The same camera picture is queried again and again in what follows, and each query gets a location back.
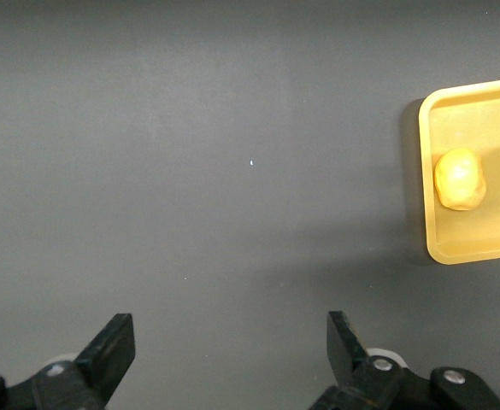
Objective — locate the yellow rectangular tray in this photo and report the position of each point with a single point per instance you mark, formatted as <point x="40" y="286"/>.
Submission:
<point x="489" y="124"/>

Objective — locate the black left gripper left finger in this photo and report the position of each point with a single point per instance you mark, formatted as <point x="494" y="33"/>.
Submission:
<point x="104" y="359"/>

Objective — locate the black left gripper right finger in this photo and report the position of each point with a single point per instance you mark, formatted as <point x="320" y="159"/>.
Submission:
<point x="348" y="354"/>

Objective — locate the yellow potato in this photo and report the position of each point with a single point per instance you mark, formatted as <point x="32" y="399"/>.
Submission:
<point x="460" y="179"/>

